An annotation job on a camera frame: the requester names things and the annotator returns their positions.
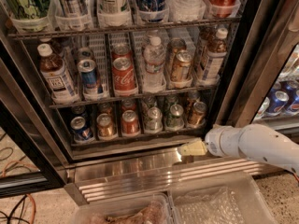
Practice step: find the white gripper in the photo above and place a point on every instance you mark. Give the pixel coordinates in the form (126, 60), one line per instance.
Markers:
(217, 142)

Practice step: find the orange soda can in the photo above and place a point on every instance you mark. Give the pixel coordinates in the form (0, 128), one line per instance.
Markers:
(197, 113)
(192, 97)

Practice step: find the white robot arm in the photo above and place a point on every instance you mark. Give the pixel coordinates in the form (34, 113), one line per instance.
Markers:
(254, 142)

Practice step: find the green soda can front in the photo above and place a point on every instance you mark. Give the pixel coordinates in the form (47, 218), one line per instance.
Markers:
(175, 116)

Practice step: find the green soda can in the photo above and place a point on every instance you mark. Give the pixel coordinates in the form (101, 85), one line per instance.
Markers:
(169, 100)
(175, 116)

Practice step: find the silver green can front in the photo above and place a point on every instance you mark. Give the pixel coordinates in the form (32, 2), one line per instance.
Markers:
(153, 121)

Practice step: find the silver green can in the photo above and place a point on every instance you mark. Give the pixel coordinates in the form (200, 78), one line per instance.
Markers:
(153, 121)
(148, 102)

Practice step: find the green soda can rear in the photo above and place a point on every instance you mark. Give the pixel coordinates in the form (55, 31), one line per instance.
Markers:
(169, 100)

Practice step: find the silver green can rear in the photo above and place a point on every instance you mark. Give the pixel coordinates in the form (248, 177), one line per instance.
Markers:
(148, 102)

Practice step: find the red soda can bottom front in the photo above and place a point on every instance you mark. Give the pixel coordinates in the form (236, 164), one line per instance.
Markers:
(129, 122)

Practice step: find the red soda can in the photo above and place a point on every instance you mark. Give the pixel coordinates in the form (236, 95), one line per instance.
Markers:
(129, 122)
(129, 104)

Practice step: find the gold can middle front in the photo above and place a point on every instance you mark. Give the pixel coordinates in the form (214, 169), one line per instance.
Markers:
(181, 66)

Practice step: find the gold can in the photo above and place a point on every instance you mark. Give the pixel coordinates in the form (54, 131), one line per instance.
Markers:
(175, 44)
(181, 66)

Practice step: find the red soda can bottom rear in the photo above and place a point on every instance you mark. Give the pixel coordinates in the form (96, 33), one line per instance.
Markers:
(129, 104)

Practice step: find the fridge door right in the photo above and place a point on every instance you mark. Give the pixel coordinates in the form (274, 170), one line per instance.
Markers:
(265, 38)

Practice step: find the fridge door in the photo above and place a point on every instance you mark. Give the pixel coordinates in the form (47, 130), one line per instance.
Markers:
(17, 120)
(265, 38)

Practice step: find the blue pepsi can behind door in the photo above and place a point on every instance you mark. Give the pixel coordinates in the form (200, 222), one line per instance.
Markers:
(277, 100)

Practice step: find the orange can bottom left front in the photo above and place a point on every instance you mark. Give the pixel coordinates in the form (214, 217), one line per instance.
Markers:
(105, 126)

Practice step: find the red coca-cola can front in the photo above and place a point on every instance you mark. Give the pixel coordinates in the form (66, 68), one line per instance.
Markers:
(123, 74)

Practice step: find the orange can bottom left rear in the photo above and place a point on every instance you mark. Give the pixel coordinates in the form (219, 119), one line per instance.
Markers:
(105, 108)

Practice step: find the gold can middle rear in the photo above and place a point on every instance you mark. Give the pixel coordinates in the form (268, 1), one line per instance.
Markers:
(175, 44)

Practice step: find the blue pepsi can bottom front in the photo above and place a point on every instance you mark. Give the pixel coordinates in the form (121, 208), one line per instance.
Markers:
(81, 129)

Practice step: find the red coca-cola can rear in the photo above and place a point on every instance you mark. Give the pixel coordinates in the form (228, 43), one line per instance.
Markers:
(121, 50)

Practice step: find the blue pepsi can bottom rear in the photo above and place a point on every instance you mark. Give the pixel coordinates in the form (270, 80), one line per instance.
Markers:
(79, 111)

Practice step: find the blue pepsi can middle front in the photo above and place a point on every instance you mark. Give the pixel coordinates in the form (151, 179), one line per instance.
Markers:
(90, 78)

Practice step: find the pepsi can middle rear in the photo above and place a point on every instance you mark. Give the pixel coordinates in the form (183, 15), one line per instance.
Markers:
(85, 53)

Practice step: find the fridge door left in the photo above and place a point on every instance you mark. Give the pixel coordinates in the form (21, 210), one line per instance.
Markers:
(17, 120)

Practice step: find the silver striped can top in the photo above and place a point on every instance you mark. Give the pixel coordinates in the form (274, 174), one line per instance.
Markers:
(74, 8)

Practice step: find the green arizona can top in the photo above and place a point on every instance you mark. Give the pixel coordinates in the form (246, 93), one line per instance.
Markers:
(26, 0)

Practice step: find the clear plastic bin right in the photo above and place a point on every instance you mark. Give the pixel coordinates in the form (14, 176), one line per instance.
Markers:
(248, 196)

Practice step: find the clear plastic bin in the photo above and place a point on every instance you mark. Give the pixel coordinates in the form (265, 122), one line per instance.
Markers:
(153, 208)
(248, 196)

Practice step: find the clear plastic bin left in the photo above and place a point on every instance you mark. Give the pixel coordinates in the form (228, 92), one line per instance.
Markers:
(153, 208)

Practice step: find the iced tea bottle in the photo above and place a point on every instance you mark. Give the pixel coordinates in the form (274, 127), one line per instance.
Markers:
(53, 69)
(213, 55)
(205, 34)
(55, 45)

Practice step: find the clear water bottle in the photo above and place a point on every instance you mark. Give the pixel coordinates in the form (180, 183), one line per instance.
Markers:
(186, 10)
(154, 60)

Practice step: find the iced tea bottle rear right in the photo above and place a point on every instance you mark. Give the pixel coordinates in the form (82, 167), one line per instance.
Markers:
(205, 34)

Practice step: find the clear water bottle top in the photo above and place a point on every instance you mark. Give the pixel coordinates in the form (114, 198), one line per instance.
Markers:
(186, 10)

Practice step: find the iced tea bottle rear left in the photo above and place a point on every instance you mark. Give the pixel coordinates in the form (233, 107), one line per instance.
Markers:
(55, 45)

